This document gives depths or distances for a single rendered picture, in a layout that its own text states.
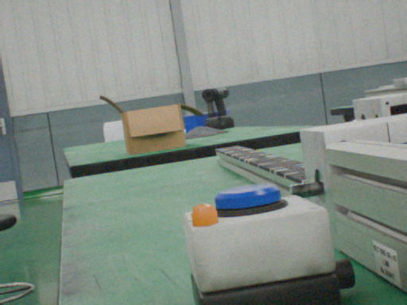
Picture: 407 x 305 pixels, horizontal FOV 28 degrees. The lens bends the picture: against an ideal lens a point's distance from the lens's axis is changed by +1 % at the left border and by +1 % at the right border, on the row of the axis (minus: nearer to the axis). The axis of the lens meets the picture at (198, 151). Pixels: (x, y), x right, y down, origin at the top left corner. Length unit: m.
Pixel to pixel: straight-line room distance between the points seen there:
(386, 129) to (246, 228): 0.21
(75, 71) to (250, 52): 2.54
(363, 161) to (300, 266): 0.10
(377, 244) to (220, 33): 11.40
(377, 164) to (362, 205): 0.06
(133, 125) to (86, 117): 8.83
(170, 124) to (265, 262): 2.35
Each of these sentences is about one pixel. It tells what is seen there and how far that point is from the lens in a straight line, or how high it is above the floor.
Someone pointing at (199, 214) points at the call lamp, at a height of 0.85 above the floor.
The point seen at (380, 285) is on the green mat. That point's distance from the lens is 0.53.
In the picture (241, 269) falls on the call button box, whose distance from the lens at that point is 0.47.
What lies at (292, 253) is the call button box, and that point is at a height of 0.82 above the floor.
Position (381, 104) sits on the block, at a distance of 1.62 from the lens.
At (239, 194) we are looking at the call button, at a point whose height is 0.85.
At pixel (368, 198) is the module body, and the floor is 0.83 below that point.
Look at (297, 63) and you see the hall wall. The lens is 12.13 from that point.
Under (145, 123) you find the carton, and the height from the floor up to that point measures 0.88.
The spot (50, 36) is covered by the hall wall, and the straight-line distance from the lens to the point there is 11.69.
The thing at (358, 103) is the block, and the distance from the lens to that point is 1.79.
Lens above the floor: 0.91
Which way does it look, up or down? 3 degrees down
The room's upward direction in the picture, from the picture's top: 8 degrees counter-clockwise
